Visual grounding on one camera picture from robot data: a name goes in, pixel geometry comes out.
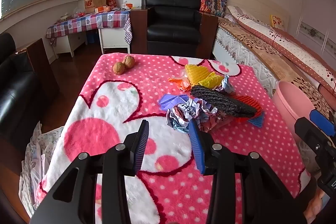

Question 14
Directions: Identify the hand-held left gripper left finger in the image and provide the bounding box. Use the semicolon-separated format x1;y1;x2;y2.
30;120;150;224

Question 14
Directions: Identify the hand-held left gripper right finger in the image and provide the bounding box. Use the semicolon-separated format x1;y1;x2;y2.
188;118;307;224

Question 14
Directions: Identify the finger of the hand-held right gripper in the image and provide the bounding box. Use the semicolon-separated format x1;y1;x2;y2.
294;118;332;153
309;108;336;136

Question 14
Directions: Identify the clear red snack bag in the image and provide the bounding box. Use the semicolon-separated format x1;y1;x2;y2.
202;112;234;132

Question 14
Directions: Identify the printed paper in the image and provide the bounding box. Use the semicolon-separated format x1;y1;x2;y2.
165;97;218;134

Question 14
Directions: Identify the pink plastic bucket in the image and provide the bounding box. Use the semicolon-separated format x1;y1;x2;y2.
272;80;319;146

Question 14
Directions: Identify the yellow foam net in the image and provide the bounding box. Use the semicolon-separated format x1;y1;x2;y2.
184;64;211;86

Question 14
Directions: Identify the person's right hand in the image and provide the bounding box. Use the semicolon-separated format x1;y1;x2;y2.
304;187;326;224

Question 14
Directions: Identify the black foam net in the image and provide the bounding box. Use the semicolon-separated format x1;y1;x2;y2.
189;85;259;118

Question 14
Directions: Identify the blue foam net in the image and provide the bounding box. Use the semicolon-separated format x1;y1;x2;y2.
247;112;265;128

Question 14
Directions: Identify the pink dotted printed blanket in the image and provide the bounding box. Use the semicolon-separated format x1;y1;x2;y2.
34;53;311;224

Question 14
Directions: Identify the red blue sock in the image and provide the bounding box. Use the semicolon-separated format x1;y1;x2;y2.
232;95;263;123

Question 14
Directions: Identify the orange and white wrapper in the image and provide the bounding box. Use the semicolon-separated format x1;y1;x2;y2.
168;76;192;93

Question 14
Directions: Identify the bright yellow foam sleeve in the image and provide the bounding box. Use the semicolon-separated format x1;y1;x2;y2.
202;71;225;89

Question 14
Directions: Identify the small crumpled patterned wrapper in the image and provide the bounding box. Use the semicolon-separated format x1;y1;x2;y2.
220;74;235;94

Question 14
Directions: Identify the brown walnut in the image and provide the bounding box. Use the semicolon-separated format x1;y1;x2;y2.
113;62;125;75
123;55;136;69

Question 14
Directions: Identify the white floral quilt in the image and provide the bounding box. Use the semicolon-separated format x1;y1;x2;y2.
227;6;336;96

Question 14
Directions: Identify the bed with floral bedding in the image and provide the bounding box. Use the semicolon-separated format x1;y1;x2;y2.
218;15;336;119

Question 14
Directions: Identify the white wardrobe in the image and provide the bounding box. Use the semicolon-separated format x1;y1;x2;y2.
294;0;336;75

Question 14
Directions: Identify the white patterned cloth pile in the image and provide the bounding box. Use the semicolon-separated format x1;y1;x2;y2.
20;122;65;211

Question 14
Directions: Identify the white bed mattress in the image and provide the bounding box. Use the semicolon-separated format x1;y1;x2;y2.
212;25;279;90

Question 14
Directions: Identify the yellow printed pillow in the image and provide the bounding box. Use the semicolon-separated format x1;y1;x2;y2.
270;15;285;30

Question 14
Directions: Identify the white desk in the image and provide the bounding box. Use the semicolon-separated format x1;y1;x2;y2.
54;27;130;58

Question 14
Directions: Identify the black leather armchair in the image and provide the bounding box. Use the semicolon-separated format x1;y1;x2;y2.
130;0;219;59

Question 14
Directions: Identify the checkered cloth side table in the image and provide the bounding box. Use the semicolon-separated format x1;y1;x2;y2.
46;10;132;46

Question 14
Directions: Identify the black leather sofa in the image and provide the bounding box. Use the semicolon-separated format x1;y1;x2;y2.
0;32;60;147

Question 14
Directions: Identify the colourful printed cushion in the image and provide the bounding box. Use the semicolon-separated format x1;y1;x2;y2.
199;0;228;17

